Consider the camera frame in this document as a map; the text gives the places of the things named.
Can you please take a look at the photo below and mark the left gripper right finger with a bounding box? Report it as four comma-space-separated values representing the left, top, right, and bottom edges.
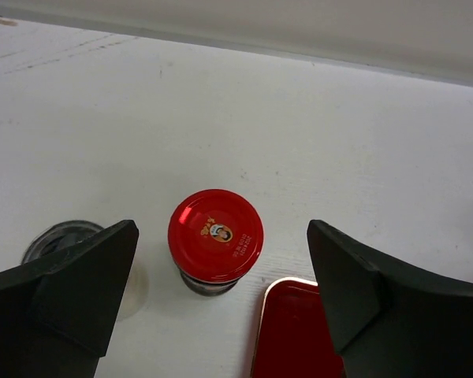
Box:
307, 220, 473, 377

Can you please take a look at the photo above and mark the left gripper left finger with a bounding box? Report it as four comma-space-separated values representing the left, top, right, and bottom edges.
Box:
0, 220, 139, 377

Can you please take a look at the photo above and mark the red lid chili sauce jar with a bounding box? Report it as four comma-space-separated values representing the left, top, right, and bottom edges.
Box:
167, 189, 264, 297

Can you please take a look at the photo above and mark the clear lid white shaker bottle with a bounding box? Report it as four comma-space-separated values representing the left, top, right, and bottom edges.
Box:
20, 220, 149, 322

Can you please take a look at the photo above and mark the red tray with gold emblem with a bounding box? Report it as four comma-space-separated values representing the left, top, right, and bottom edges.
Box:
250, 277, 345, 378

